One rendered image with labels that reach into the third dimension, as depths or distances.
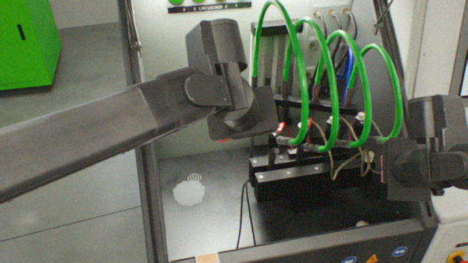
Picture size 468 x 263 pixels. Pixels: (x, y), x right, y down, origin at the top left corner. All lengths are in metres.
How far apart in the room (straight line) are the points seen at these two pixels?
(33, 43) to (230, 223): 2.58
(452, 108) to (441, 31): 0.57
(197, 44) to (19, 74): 3.12
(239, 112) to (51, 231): 2.01
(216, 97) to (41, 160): 0.18
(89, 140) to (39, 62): 3.12
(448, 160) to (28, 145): 0.45
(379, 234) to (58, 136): 0.82
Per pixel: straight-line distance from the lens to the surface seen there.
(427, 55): 1.14
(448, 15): 1.15
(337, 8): 1.24
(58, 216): 2.46
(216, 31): 0.49
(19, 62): 3.50
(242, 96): 0.46
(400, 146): 0.69
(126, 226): 2.29
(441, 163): 0.55
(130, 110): 0.38
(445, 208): 1.11
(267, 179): 1.06
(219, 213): 1.17
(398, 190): 0.69
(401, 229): 1.06
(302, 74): 0.77
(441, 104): 0.59
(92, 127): 0.37
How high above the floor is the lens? 1.71
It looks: 37 degrees down
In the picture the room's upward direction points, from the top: straight up
